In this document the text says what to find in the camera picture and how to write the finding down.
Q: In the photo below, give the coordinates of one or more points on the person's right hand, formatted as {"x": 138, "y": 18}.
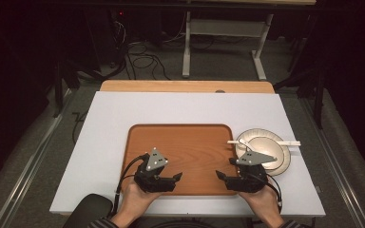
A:
{"x": 261, "y": 199}

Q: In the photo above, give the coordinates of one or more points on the dark metal stand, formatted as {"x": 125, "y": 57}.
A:
{"x": 316, "y": 88}
{"x": 60, "y": 85}

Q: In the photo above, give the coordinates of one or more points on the small white bowl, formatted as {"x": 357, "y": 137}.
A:
{"x": 267, "y": 144}

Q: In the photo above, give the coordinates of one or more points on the white spoon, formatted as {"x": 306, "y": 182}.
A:
{"x": 245, "y": 144}

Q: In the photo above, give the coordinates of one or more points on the white board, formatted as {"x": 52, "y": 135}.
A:
{"x": 114, "y": 126}

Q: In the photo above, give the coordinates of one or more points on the white chopstick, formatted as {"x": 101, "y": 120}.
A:
{"x": 293, "y": 144}
{"x": 290, "y": 142}

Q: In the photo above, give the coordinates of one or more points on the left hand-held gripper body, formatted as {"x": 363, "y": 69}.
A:
{"x": 152, "y": 182}

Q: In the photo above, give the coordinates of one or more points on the wooden tray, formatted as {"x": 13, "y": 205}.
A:
{"x": 193, "y": 152}

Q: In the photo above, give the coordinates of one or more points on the white metal desk frame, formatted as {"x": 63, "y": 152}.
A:
{"x": 225, "y": 27}

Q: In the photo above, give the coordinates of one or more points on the person's left hand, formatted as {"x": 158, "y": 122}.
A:
{"x": 138, "y": 199}

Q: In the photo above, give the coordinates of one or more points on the metal floor rail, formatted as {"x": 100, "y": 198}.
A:
{"x": 28, "y": 171}
{"x": 332, "y": 158}

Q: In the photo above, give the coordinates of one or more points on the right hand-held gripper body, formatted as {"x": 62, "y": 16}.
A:
{"x": 250, "y": 182}

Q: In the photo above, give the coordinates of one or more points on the wooden table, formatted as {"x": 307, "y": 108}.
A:
{"x": 171, "y": 86}

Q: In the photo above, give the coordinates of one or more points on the large white plate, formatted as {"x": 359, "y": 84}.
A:
{"x": 283, "y": 161}

